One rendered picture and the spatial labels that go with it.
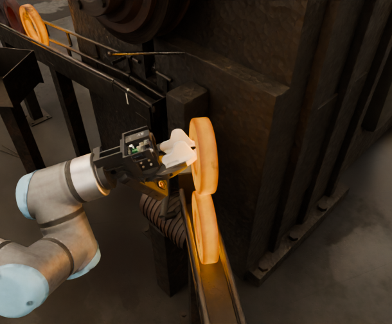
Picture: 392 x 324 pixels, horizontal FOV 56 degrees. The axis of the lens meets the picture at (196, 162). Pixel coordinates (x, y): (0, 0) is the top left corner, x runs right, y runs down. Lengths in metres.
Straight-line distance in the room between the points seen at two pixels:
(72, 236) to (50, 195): 0.09
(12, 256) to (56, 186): 0.14
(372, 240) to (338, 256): 0.18
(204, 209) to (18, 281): 0.34
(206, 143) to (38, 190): 0.33
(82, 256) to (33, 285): 0.14
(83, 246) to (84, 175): 0.14
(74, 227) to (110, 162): 0.15
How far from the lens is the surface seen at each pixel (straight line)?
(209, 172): 0.67
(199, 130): 0.68
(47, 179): 0.75
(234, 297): 0.72
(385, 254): 1.78
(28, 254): 0.69
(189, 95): 1.00
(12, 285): 0.66
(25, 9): 1.77
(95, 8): 1.00
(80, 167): 0.72
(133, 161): 0.68
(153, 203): 1.09
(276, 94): 0.89
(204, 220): 0.72
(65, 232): 0.76
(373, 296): 1.65
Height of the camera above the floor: 1.35
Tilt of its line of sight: 44 degrees down
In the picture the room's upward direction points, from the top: straight up
